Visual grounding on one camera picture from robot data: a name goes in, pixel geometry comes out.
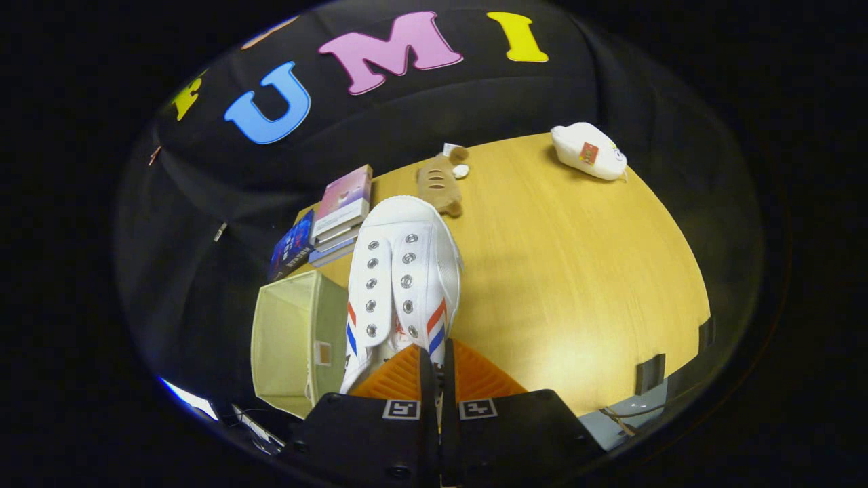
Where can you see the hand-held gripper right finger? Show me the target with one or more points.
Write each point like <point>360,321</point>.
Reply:
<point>515,434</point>

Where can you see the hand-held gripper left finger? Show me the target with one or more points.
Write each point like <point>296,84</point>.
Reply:
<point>366,434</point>

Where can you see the pale fabric storage box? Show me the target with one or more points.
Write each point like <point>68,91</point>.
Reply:
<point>285,339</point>

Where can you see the computer monitor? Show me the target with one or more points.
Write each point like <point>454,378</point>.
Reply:
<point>190,400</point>

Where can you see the pale blue book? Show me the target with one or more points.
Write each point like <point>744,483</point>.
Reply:
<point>332,256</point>

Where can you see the grey book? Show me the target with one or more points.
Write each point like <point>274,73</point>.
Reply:
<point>336,237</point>

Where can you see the dark blue cover book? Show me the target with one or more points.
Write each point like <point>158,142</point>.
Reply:
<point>291,247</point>

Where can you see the pink cover book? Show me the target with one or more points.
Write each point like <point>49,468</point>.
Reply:
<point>344,193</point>

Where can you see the silver clip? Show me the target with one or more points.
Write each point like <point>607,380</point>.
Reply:
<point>220,232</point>

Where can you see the brown plush toy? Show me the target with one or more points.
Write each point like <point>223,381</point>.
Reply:
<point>437,183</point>

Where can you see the white plush toy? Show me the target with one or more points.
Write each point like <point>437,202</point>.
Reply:
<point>590,152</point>

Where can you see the black backdrop cloth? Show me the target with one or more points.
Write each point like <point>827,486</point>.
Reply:
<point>475,102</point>

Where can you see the red clip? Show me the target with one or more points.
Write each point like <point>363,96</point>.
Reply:
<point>154,156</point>

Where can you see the black table edge bracket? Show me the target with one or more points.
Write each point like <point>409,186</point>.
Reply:
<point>651,374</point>

